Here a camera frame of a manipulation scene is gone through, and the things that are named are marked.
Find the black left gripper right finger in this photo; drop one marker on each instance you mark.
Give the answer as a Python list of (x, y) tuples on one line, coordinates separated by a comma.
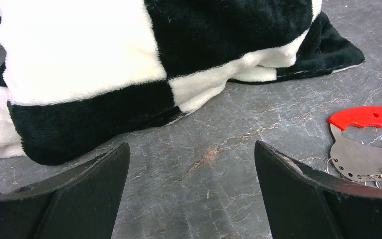
[(305, 203)]

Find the metal key holder red handle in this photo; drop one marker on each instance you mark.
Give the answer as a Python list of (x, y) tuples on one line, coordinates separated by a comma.
[(356, 162)]

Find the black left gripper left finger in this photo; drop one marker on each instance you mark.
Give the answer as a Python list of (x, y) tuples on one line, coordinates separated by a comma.
[(80, 203)]

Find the black white checkered pillow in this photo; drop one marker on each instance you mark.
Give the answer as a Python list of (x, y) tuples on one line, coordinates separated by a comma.
[(78, 73)]

